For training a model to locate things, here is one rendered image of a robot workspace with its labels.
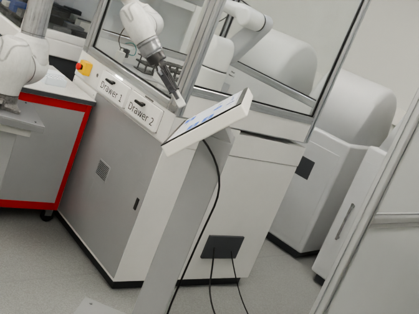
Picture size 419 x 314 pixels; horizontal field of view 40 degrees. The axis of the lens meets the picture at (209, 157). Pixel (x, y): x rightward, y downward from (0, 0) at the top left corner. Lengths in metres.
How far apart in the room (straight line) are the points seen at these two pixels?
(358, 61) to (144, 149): 3.45
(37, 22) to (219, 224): 1.38
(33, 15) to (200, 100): 0.80
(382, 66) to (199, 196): 3.77
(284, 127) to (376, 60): 2.78
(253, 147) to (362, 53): 3.02
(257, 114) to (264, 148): 0.22
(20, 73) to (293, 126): 1.46
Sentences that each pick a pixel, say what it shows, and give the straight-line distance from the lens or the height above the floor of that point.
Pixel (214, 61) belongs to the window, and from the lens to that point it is 2.64.
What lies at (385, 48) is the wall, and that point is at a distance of 5.73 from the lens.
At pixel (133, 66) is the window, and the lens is 2.98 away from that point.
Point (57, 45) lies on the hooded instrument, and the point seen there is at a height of 0.88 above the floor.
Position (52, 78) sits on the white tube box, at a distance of 3.17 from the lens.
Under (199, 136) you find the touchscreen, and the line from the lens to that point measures 1.94.
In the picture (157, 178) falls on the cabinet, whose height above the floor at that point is 0.63.
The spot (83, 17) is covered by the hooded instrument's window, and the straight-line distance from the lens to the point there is 3.80.
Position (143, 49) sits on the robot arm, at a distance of 2.29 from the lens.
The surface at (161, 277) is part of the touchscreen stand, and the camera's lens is 2.32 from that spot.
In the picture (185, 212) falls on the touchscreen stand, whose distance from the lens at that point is 2.20.
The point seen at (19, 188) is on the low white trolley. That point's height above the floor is 0.21.
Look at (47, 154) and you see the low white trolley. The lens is 3.18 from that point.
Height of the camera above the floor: 1.47
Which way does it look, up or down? 14 degrees down
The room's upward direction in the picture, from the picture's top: 22 degrees clockwise
